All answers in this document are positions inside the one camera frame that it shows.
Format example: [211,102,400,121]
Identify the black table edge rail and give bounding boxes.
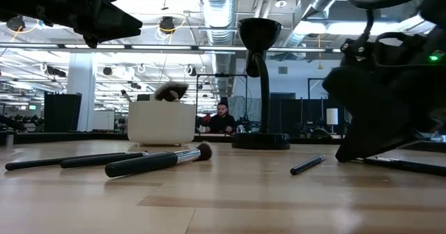
[0,131,446,155]

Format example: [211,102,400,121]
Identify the fluffy brown bristle brush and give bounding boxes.
[153,81,190,103]

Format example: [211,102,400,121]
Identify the black room partition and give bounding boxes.
[270,93,346,137]

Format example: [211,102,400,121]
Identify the black dome object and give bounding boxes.
[310,127,332,139]

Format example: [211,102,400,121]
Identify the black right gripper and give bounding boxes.
[321,31,446,164]

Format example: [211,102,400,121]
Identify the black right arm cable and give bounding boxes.
[344,0,446,54]

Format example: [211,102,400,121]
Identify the black panel stack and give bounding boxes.
[44,92,83,133]

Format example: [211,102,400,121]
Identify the small white table lamp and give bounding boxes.
[326,107,339,135]

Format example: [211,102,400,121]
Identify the black ceiling device yellow cable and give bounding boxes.
[159,15,176,36]

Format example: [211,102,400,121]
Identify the long thin black brush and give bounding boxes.
[4,152,126,171]

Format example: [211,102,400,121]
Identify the white round container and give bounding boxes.
[127,93,197,147]

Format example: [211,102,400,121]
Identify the black brush round dark bristles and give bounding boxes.
[60,150,156,169]

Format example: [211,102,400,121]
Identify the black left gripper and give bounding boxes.
[13,0,144,49]

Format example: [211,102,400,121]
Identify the silver ribbed ceiling duct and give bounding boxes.
[199,0,238,96]

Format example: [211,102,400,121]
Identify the yellow hanging cord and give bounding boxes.
[316,34,324,70]

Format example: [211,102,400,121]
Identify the white building column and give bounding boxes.
[66,52,96,132]

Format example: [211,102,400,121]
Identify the thick black brush silver ferrule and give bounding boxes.
[104,141,213,178]

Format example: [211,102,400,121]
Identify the person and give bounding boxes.
[205,102,238,134]

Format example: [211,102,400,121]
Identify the black gooseneck desk lamp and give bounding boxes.
[231,17,291,150]

